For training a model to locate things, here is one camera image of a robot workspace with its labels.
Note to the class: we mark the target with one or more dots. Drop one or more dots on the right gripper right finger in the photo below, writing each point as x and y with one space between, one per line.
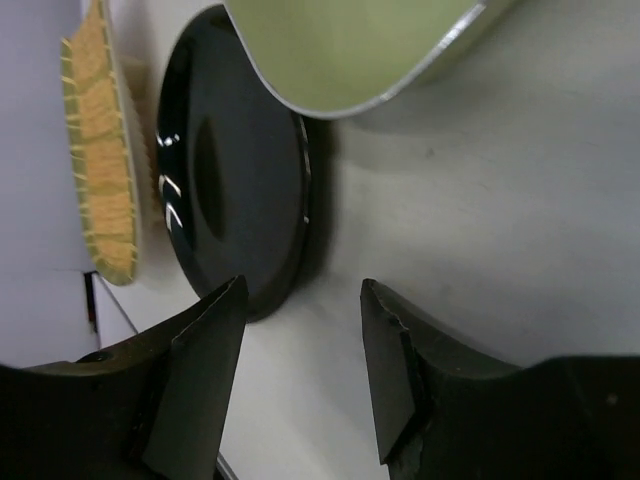
399 397

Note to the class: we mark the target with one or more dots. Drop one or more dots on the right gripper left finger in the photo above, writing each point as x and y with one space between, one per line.
187 429

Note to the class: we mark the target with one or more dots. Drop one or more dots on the dark gold-patterned round plate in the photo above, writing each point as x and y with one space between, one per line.
234 171

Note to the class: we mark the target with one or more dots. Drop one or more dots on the green square plate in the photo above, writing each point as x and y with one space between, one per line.
336 59

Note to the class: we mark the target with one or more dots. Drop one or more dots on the rectangular bamboo tray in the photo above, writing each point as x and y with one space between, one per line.
100 146

